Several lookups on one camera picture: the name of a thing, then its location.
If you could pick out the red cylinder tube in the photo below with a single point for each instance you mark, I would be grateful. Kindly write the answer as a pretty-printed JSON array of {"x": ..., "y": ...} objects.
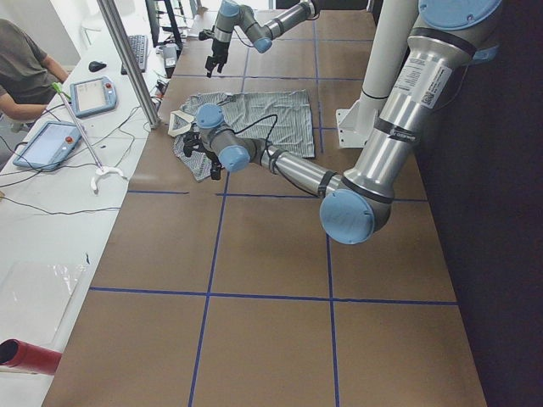
[{"x": 28, "y": 357}]

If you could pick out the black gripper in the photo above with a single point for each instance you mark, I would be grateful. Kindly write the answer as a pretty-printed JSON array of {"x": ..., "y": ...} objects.
[
  {"x": 214, "y": 163},
  {"x": 220, "y": 47}
]

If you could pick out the clear plastic bag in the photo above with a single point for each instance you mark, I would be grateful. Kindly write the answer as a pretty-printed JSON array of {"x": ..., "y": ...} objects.
[{"x": 34, "y": 299}]

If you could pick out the white curved hook piece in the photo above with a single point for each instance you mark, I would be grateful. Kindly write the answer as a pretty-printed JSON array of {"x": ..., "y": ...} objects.
[{"x": 103, "y": 172}]

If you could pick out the navy white striped polo shirt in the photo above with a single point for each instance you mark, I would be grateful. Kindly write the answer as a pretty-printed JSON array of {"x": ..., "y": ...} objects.
[{"x": 284, "y": 118}]

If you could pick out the far blue teach pendant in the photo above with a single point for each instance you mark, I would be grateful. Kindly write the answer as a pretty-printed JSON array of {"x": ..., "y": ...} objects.
[{"x": 93, "y": 96}]

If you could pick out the black keyboard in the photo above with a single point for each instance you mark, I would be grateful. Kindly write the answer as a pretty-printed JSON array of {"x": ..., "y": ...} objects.
[{"x": 139, "y": 47}]

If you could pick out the seated person grey shirt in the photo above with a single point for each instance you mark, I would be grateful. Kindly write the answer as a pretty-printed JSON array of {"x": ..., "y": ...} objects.
[{"x": 27, "y": 75}]

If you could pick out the aluminium frame post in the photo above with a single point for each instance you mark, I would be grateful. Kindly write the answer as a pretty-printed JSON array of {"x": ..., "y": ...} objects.
[{"x": 118, "y": 34}]

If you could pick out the black computer mouse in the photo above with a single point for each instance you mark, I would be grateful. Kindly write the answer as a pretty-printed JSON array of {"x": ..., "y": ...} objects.
[{"x": 95, "y": 66}]

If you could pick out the blue teach pendant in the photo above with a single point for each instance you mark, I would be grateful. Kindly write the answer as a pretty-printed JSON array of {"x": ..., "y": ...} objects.
[
  {"x": 93, "y": 96},
  {"x": 50, "y": 146}
]

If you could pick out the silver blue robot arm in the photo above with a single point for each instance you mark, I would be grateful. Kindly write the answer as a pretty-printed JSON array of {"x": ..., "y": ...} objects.
[
  {"x": 232, "y": 15},
  {"x": 417, "y": 48}
]

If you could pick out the near blue teach pendant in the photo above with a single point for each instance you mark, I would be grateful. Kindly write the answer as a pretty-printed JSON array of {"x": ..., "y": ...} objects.
[{"x": 50, "y": 146}]

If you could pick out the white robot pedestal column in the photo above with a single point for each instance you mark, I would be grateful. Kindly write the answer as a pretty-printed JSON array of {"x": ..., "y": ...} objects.
[{"x": 389, "y": 46}]

